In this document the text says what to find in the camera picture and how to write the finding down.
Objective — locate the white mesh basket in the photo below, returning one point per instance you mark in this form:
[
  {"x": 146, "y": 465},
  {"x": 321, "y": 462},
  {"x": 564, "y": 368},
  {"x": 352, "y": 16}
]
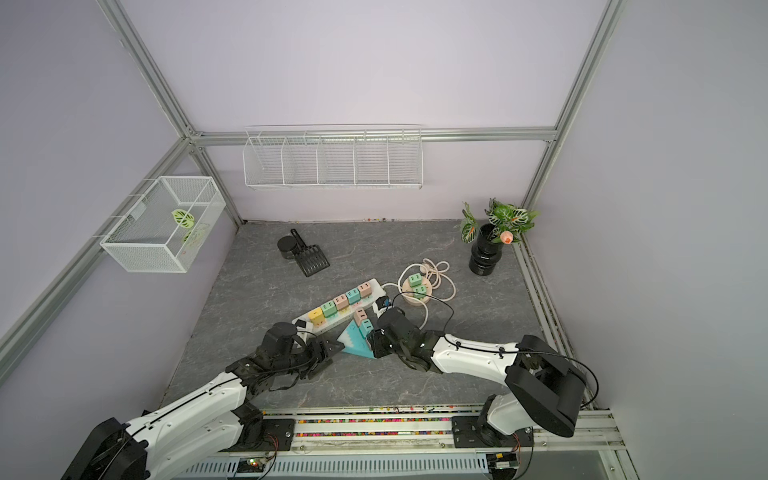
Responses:
[{"x": 147, "y": 239}]

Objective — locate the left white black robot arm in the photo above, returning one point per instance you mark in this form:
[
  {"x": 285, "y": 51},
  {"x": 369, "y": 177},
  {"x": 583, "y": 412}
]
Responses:
[{"x": 220, "y": 414}]

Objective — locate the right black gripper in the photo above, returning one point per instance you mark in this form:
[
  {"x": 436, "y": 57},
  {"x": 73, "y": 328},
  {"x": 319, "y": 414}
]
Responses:
[{"x": 373, "y": 340}]

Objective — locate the white long power strip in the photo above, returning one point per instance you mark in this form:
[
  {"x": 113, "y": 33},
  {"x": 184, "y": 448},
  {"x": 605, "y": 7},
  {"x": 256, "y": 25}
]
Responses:
[{"x": 341, "y": 309}]

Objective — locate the black slotted scoop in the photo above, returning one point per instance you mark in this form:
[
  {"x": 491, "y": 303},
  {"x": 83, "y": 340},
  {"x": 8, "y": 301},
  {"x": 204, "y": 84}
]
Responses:
[{"x": 310, "y": 258}]

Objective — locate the teal plug adapter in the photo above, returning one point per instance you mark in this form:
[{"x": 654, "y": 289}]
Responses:
[{"x": 365, "y": 327}]

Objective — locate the teal triangular power strip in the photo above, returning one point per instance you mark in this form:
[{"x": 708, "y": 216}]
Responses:
[{"x": 354, "y": 343}]

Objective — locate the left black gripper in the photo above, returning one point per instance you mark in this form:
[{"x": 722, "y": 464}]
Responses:
[{"x": 317, "y": 358}]

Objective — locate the yellow plug adapter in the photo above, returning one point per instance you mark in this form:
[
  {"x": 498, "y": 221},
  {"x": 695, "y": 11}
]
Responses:
[{"x": 317, "y": 316}]

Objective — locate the black round container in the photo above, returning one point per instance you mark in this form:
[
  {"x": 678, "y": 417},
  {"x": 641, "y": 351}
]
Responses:
[{"x": 288, "y": 247}]

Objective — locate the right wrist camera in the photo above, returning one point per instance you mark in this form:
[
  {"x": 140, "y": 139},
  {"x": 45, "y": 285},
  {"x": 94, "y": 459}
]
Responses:
[{"x": 383, "y": 302}]

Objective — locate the white wire wall shelf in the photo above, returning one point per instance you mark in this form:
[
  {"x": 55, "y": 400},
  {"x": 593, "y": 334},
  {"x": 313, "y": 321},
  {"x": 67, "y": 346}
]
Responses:
[{"x": 357, "y": 156}]

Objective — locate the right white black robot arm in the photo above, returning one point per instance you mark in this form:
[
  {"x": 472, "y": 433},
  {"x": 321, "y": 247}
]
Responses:
[{"x": 545, "y": 388}]

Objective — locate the green leaf in basket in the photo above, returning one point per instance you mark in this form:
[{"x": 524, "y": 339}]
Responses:
[{"x": 183, "y": 218}]

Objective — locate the black vase with plant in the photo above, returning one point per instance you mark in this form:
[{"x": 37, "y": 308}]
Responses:
[{"x": 506, "y": 223}]

